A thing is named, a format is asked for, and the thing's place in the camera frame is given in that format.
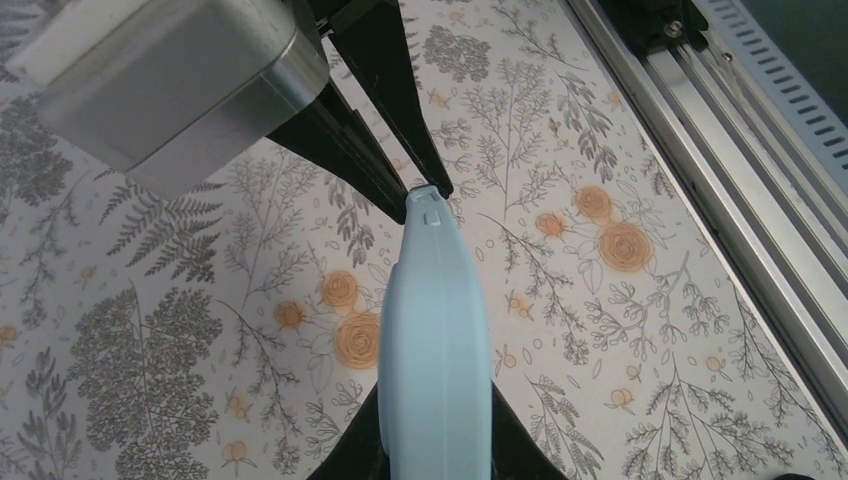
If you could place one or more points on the slotted grey cable duct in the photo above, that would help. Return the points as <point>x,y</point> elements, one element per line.
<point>796,100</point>

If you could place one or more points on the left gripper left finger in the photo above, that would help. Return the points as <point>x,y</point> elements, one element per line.
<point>359,454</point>

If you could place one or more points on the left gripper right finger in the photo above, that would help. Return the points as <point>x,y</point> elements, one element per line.
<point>515,455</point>

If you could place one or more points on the aluminium front rail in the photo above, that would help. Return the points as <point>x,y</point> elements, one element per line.
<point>779,219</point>

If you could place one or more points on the light blue phone case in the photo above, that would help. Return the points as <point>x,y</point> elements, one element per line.
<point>434,367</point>

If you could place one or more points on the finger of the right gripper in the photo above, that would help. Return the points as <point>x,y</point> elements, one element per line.
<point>371,39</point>
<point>334,136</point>

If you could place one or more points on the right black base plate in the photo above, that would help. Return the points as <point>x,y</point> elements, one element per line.
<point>652,26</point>

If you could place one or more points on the floral table mat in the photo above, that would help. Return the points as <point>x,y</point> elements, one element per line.
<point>232,333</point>

